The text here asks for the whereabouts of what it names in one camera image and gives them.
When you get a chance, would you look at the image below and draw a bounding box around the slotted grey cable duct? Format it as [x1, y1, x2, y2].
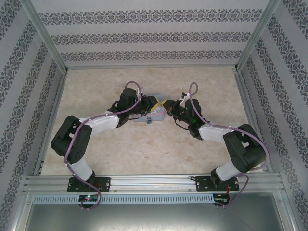
[32, 194, 215, 204]

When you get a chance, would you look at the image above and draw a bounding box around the slanted aluminium frame post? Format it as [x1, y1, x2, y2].
[233, 0, 282, 72]
[20, 0, 68, 73]

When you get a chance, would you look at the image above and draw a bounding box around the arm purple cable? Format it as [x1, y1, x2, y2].
[189, 82, 270, 208]
[63, 81, 145, 209]

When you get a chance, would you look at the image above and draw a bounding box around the right gripper thin black cable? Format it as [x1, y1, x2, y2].
[175, 118, 191, 131]

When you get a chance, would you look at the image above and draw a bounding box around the pastel cartoon tin box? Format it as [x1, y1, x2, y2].
[133, 93, 167, 124]

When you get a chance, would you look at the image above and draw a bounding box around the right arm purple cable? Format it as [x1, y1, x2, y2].
[189, 82, 270, 208]

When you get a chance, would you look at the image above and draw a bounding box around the aluminium table side rail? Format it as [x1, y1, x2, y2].
[33, 71, 68, 176]
[233, 69, 274, 173]

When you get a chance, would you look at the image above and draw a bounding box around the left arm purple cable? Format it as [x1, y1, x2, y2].
[63, 81, 145, 209]

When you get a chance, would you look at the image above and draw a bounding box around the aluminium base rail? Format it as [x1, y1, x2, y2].
[23, 174, 282, 193]

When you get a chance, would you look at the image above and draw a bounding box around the grey metal panel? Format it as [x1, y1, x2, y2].
[23, 191, 296, 231]

